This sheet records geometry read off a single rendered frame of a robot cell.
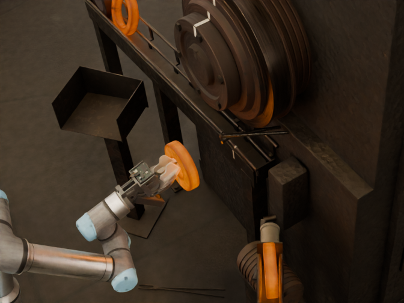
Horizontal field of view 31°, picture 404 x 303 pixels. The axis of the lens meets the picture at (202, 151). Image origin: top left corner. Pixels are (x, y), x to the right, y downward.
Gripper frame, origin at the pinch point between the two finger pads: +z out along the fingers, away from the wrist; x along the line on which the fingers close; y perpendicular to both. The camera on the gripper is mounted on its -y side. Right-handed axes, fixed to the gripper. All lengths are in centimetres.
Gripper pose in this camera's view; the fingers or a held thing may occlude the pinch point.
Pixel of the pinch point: (180, 162)
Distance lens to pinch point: 218.9
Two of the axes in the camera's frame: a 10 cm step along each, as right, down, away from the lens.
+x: -5.3, -6.1, 5.9
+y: -3.1, -5.1, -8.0
